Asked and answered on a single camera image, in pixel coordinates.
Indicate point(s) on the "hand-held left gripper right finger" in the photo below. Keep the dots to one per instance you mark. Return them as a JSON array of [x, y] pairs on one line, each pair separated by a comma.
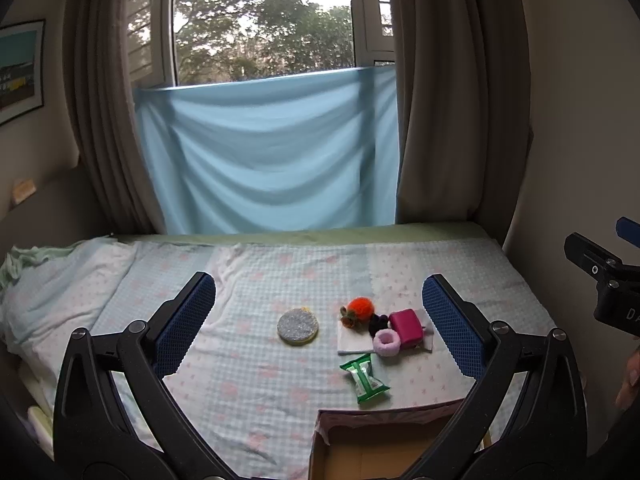
[[452, 330]]

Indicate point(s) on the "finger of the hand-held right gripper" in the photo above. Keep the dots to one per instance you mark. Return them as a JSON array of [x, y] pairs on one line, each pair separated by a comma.
[[630, 232], [592, 257]]

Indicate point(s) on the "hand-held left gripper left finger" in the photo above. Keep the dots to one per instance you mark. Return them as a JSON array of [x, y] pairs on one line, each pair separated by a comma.
[[186, 325]]

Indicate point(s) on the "magenta sponge block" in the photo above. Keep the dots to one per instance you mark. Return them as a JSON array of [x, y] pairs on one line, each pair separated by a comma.
[[406, 329]]

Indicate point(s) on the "pink fluffy scrunchie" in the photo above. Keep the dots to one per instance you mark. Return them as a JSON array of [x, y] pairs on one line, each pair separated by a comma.
[[387, 343]]

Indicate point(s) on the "green snack packet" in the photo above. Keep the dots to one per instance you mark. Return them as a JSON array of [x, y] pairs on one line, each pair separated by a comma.
[[366, 379]]

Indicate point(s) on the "round grey sponge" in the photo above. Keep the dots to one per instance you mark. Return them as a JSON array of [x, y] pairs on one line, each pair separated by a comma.
[[298, 326]]

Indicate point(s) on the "cardboard box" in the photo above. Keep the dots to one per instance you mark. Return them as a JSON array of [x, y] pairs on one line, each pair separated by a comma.
[[350, 452]]

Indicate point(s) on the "person's right hand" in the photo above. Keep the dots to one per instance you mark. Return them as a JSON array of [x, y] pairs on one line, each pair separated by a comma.
[[632, 372]]

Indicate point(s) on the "black scrunchie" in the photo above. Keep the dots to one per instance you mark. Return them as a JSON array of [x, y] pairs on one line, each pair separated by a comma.
[[380, 326]]

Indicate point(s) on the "white folded napkin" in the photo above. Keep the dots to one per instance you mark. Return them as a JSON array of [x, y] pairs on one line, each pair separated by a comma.
[[354, 341]]

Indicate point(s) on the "pale green crumpled cloth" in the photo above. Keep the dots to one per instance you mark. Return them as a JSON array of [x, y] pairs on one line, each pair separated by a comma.
[[25, 262]]

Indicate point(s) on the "light blue hanging cloth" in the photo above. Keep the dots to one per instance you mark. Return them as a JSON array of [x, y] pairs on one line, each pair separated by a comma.
[[270, 155]]

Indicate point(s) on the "small beige ledge item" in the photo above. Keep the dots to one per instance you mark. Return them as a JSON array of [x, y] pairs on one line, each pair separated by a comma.
[[23, 190]]

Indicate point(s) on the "beige curtain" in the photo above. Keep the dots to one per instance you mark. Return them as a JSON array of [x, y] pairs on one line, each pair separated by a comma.
[[445, 95], [115, 110]]

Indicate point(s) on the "window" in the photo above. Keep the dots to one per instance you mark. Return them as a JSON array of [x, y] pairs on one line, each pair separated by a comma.
[[260, 20]]

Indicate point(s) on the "framed wall picture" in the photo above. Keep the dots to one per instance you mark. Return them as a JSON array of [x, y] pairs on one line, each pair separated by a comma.
[[20, 72]]

